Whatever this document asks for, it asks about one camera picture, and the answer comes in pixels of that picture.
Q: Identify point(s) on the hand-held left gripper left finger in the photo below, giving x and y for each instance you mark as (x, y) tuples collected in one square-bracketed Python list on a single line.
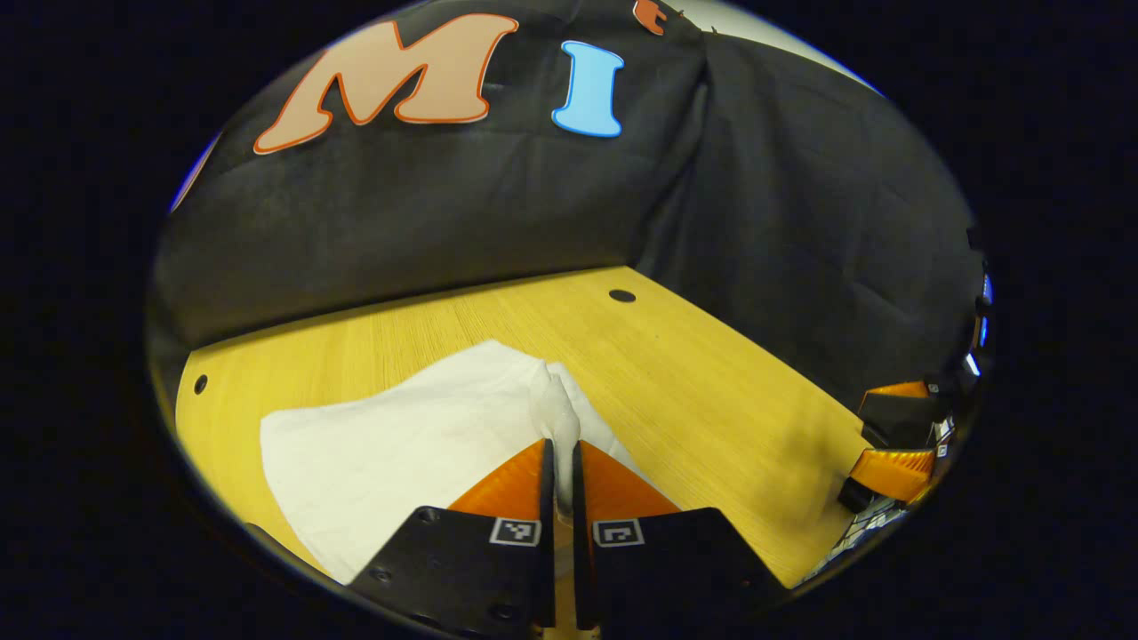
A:
[(480, 578)]

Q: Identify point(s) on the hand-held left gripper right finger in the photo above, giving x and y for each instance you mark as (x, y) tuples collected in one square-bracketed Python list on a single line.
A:
[(658, 578)]

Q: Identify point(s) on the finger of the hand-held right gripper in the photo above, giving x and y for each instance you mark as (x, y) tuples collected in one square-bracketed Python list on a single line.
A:
[(898, 409), (893, 471)]

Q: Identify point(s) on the white jeans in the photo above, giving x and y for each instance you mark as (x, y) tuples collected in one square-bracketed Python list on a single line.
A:
[(400, 453)]

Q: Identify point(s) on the black backdrop cloth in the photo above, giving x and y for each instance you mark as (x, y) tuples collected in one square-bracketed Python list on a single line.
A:
[(756, 204)]

